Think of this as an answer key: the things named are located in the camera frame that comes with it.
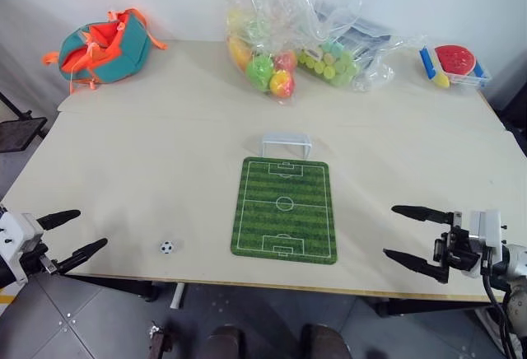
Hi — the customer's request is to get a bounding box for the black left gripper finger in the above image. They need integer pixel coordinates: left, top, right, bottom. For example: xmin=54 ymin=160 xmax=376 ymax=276
xmin=35 ymin=209 xmax=82 ymax=231
xmin=55 ymin=238 xmax=110 ymax=275

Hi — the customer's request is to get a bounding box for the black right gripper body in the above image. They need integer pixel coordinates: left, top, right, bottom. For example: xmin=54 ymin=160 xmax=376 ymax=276
xmin=432 ymin=211 xmax=486 ymax=281

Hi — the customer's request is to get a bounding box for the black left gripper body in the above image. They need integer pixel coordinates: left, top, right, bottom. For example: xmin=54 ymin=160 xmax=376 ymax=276
xmin=19 ymin=243 xmax=61 ymax=284

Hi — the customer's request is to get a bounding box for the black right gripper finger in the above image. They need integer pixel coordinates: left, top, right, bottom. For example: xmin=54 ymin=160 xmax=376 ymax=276
xmin=382 ymin=248 xmax=450 ymax=284
xmin=390 ymin=204 xmax=455 ymax=225

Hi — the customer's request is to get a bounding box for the green soccer field mat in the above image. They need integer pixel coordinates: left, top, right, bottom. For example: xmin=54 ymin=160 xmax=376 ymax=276
xmin=230 ymin=156 xmax=339 ymax=264

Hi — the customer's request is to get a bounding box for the small white toy goal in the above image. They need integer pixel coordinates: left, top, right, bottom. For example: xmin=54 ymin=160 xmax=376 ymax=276
xmin=259 ymin=132 xmax=313 ymax=161

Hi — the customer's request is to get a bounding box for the black metal stand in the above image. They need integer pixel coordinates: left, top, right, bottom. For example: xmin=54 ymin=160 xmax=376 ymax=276
xmin=0 ymin=90 xmax=49 ymax=155

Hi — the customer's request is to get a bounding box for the white table leg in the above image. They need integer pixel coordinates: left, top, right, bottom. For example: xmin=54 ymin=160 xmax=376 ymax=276
xmin=170 ymin=282 xmax=187 ymax=311

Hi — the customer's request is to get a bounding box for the dark rounded shape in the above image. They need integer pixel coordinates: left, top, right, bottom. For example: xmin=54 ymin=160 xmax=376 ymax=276
xmin=204 ymin=324 xmax=245 ymax=359
xmin=301 ymin=323 xmax=352 ymax=359

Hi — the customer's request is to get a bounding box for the dark chair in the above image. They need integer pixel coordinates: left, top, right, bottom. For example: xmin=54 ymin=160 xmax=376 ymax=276
xmin=492 ymin=82 xmax=527 ymax=151

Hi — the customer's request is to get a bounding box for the yellow toy lemon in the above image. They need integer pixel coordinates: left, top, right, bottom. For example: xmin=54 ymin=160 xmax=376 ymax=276
xmin=430 ymin=71 xmax=451 ymax=90

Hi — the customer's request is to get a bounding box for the clear plastic storage box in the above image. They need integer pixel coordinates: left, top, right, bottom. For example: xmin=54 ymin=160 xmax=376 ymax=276
xmin=418 ymin=44 xmax=493 ymax=90

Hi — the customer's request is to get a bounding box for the blue white toy piece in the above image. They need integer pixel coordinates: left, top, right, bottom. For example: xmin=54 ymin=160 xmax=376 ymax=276
xmin=419 ymin=46 xmax=438 ymax=81

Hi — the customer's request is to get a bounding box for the red toy watermelon slice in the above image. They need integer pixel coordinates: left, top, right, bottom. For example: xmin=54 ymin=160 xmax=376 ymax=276
xmin=434 ymin=44 xmax=478 ymax=77

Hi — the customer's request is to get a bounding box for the teal orange backpack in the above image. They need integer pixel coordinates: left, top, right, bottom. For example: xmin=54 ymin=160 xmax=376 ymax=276
xmin=40 ymin=7 xmax=170 ymax=96

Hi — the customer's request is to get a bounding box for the yellow red toy peach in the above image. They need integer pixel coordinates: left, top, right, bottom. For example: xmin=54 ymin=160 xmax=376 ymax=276
xmin=268 ymin=69 xmax=297 ymax=100

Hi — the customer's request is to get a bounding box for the clear bag of green cylinders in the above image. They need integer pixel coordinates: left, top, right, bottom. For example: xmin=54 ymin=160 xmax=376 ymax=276
xmin=295 ymin=0 xmax=428 ymax=94

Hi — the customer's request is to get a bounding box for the red toy apple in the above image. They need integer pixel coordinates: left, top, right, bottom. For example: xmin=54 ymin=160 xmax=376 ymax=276
xmin=273 ymin=49 xmax=299 ymax=74

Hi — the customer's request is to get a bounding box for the green toy apple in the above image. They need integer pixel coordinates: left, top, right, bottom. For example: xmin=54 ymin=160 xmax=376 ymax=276
xmin=245 ymin=55 xmax=275 ymax=91

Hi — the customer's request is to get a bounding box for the yellow toy banana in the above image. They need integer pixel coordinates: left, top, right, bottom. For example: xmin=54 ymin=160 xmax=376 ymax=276
xmin=227 ymin=36 xmax=253 ymax=74

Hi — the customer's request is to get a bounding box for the clear bag of toy fruit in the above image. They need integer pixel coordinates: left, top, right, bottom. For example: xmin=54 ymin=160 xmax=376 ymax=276
xmin=223 ymin=0 xmax=316 ymax=108

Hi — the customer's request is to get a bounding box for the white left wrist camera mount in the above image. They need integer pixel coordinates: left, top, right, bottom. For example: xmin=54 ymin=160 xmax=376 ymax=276
xmin=0 ymin=209 xmax=44 ymax=287

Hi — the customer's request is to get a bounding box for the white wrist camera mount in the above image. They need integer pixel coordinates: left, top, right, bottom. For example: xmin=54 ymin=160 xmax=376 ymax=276
xmin=468 ymin=208 xmax=505 ymax=278
xmin=0 ymin=209 xmax=44 ymax=287

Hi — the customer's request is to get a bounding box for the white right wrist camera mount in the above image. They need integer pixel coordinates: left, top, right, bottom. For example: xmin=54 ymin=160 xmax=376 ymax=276
xmin=468 ymin=208 xmax=505 ymax=278

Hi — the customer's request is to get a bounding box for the black table frame bar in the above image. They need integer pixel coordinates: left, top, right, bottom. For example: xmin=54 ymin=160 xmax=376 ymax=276
xmin=369 ymin=296 xmax=497 ymax=319

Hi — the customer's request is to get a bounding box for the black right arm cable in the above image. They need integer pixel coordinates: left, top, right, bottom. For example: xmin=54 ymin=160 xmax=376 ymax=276
xmin=480 ymin=270 xmax=519 ymax=359

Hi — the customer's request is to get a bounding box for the rusty metal bracket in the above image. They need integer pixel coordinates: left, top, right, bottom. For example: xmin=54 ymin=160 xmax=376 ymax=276
xmin=148 ymin=320 xmax=175 ymax=359

